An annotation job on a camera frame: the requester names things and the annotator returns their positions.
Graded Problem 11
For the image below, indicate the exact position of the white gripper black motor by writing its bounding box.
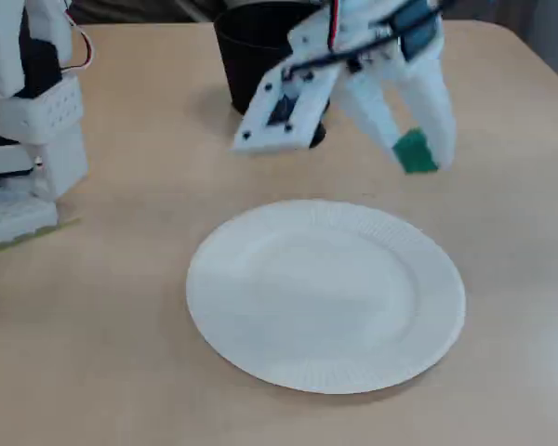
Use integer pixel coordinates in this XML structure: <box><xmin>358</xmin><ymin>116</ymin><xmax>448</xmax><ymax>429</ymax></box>
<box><xmin>287</xmin><ymin>0</ymin><xmax>457</xmax><ymax>171</ymax></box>

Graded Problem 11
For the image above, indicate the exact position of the green block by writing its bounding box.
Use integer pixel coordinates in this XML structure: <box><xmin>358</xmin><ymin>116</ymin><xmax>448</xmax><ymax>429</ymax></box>
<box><xmin>392</xmin><ymin>128</ymin><xmax>441</xmax><ymax>176</ymax></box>

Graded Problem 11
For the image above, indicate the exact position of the white paper plate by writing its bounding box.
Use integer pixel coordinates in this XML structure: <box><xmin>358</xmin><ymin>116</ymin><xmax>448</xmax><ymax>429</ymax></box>
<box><xmin>185</xmin><ymin>199</ymin><xmax>468</xmax><ymax>396</ymax></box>

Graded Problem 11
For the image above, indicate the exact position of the black plastic cup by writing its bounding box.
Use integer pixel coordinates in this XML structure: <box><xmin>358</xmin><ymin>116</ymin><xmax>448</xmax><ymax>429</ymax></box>
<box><xmin>213</xmin><ymin>0</ymin><xmax>332</xmax><ymax>115</ymax></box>

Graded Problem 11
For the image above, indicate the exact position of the green base tape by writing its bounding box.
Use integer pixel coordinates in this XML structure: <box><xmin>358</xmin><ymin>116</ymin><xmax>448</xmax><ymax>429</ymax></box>
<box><xmin>0</xmin><ymin>217</ymin><xmax>83</xmax><ymax>261</ymax></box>

